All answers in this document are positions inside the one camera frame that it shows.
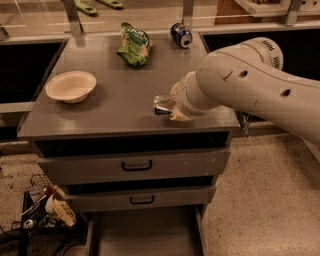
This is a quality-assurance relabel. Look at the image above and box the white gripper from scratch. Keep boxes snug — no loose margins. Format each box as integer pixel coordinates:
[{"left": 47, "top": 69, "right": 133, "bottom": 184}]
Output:
[{"left": 169, "top": 74, "right": 219, "bottom": 121}]

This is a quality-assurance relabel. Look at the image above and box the redbull can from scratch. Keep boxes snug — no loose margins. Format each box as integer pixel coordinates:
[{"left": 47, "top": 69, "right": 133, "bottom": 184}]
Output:
[{"left": 154, "top": 96, "right": 173, "bottom": 115}]

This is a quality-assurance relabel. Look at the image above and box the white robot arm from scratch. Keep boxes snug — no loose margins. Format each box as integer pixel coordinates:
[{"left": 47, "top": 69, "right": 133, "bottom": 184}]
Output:
[{"left": 170, "top": 37, "right": 320, "bottom": 146}]

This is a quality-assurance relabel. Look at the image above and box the grey top drawer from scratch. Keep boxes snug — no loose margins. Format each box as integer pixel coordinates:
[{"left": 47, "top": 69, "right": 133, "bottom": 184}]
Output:
[{"left": 38, "top": 149, "right": 230, "bottom": 185}]

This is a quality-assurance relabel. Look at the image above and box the blue pepsi can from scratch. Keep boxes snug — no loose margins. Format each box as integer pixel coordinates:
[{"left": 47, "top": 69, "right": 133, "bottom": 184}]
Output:
[{"left": 170, "top": 23, "right": 193, "bottom": 48}]

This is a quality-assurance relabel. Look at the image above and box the grey drawer cabinet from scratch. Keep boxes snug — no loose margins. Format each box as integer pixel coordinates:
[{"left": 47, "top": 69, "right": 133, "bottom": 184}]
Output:
[{"left": 17, "top": 32, "right": 241, "bottom": 256}]

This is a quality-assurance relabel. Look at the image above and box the grey middle drawer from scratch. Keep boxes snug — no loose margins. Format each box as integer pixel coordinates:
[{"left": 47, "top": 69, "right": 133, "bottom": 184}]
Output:
[{"left": 65, "top": 185, "right": 216, "bottom": 213}]

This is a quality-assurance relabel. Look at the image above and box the grey open bottom drawer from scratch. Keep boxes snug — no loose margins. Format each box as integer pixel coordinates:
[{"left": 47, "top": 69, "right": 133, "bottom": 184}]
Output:
[{"left": 85, "top": 206, "right": 206, "bottom": 256}]

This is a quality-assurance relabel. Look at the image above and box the green chip bag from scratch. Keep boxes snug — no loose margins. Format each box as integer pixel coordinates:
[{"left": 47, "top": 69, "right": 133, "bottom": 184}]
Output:
[{"left": 117, "top": 22, "right": 153, "bottom": 68}]

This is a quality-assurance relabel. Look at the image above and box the wooden shelf unit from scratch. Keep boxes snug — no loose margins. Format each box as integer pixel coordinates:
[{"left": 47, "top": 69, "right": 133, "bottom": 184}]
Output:
[{"left": 215, "top": 0, "right": 320, "bottom": 26}]

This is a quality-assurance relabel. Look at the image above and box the white paper bowl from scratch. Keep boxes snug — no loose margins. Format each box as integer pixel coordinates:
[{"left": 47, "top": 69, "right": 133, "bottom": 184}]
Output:
[{"left": 45, "top": 71, "right": 97, "bottom": 103}]

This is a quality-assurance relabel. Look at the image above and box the green tool right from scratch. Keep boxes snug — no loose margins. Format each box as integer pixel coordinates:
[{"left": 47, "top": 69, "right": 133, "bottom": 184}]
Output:
[{"left": 97, "top": 0, "right": 123, "bottom": 9}]

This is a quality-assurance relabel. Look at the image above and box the green tool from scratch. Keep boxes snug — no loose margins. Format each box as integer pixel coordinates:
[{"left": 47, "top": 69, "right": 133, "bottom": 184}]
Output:
[
  {"left": 74, "top": 0, "right": 98, "bottom": 17},
  {"left": 97, "top": 0, "right": 123, "bottom": 9}
]

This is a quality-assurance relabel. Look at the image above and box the green tool left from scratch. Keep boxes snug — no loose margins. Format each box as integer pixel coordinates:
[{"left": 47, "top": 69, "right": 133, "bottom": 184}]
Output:
[{"left": 74, "top": 0, "right": 98, "bottom": 17}]

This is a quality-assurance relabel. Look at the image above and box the black wire rack with items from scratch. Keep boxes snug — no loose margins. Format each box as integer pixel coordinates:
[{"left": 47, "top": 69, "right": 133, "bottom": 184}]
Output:
[{"left": 16, "top": 174, "right": 77, "bottom": 256}]

